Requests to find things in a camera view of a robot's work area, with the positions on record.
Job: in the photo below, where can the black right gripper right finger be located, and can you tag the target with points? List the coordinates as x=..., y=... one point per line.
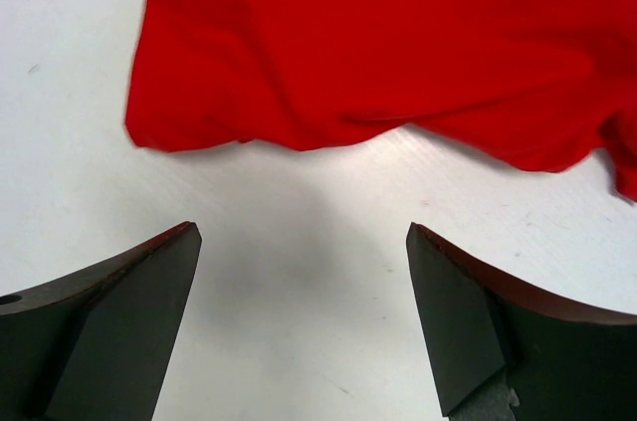
x=501, y=348

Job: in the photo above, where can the red t shirt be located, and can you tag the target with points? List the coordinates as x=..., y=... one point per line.
x=536, y=84

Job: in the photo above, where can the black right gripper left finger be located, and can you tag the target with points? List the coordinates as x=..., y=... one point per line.
x=95, y=344

